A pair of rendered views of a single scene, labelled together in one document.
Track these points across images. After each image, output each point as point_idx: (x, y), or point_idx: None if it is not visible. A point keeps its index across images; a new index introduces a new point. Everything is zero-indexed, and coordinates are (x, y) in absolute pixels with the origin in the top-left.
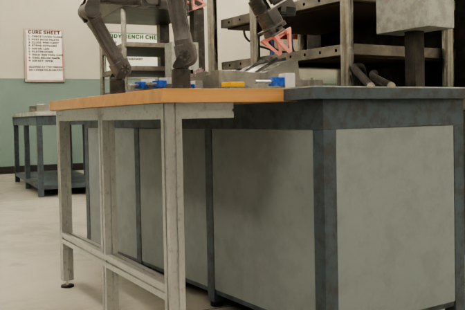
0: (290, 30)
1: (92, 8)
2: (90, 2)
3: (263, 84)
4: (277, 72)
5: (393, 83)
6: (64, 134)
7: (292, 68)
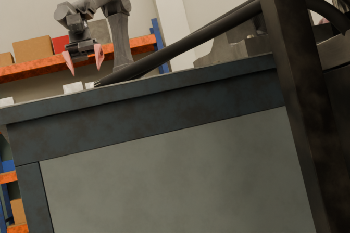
0: (63, 55)
1: None
2: None
3: None
4: (215, 47)
5: (90, 85)
6: None
7: (222, 35)
